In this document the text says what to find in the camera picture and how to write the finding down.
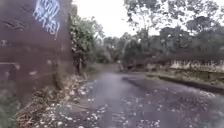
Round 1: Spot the green bush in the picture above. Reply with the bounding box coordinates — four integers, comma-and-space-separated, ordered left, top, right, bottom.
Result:
67, 4, 106, 76

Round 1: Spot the row of trees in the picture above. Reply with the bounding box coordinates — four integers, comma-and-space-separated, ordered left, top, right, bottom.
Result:
94, 0, 224, 66

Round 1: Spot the strip of dry leaf litter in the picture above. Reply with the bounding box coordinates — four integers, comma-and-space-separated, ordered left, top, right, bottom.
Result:
14, 73, 88, 128

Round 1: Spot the low dark stone wall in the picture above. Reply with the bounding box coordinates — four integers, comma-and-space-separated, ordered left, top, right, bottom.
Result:
121, 51, 224, 94

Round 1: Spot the grey asphalt path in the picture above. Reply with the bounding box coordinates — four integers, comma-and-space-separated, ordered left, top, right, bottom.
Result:
53, 63, 224, 128

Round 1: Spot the grass verge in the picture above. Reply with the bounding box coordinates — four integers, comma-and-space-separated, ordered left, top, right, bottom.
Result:
0, 94, 21, 128

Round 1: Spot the dark brown graffiti wall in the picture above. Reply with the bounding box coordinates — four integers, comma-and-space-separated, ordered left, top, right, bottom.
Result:
0, 0, 76, 106

